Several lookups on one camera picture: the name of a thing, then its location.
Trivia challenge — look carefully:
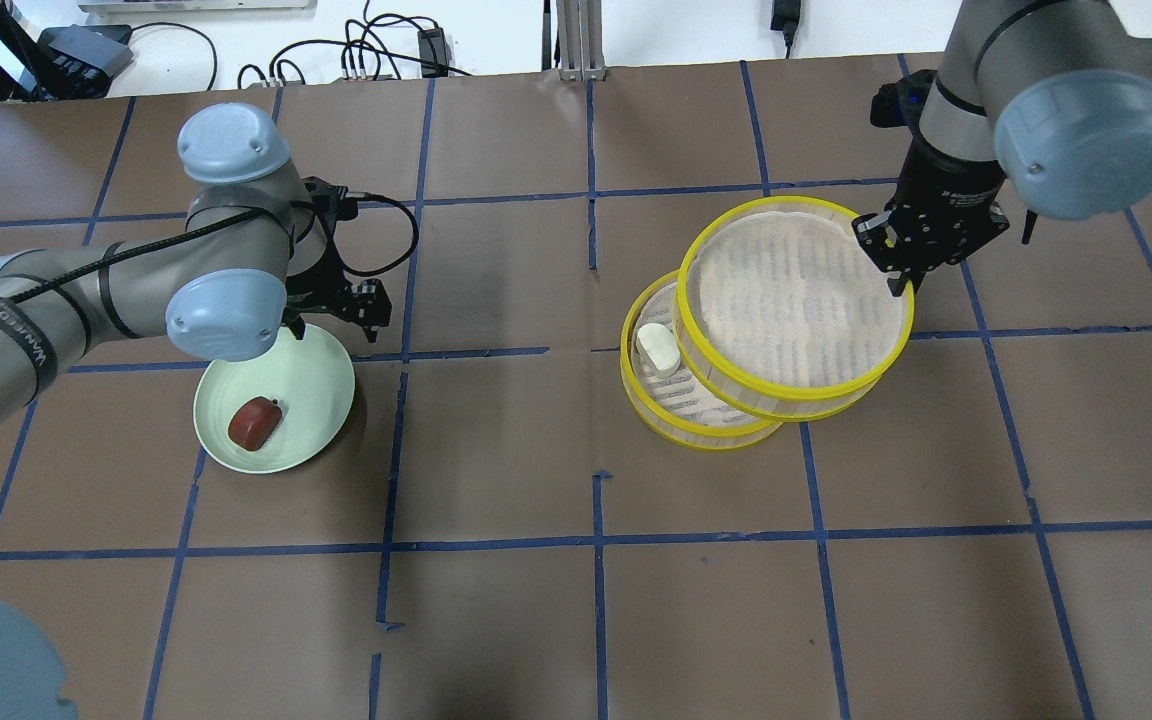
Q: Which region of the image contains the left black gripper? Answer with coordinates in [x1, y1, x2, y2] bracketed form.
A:
[282, 233, 392, 343]

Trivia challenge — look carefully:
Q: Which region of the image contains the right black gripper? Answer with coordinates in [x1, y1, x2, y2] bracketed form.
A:
[852, 135, 1010, 297]

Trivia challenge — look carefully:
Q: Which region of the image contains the brown bun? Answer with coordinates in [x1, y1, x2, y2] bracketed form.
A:
[227, 396, 285, 452]

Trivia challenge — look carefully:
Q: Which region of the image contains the yellow steamer layer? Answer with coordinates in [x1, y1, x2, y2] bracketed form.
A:
[672, 196, 916, 423]
[617, 272, 782, 452]

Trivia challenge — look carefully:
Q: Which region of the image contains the white bun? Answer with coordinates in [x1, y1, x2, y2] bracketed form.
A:
[634, 323, 682, 379]

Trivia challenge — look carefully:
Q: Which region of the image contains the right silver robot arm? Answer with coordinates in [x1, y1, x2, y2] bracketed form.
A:
[852, 1, 1152, 296]

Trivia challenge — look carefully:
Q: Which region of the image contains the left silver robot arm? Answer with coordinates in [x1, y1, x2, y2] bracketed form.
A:
[0, 103, 393, 424]

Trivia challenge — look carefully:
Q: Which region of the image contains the light green plate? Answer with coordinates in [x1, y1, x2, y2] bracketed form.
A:
[192, 325, 355, 473]

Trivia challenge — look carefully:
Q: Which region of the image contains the black power adapter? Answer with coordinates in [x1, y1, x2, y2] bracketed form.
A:
[417, 26, 450, 77]

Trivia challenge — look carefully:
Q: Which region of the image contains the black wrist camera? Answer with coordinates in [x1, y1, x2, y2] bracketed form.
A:
[302, 176, 358, 225]

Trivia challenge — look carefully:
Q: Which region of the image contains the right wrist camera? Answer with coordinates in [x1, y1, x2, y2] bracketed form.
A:
[869, 69, 935, 129]

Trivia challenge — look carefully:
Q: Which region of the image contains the black camera stand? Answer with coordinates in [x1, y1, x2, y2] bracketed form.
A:
[0, 1, 132, 103]

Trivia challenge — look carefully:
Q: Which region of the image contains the aluminium frame post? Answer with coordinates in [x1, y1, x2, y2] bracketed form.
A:
[550, 0, 607, 82]

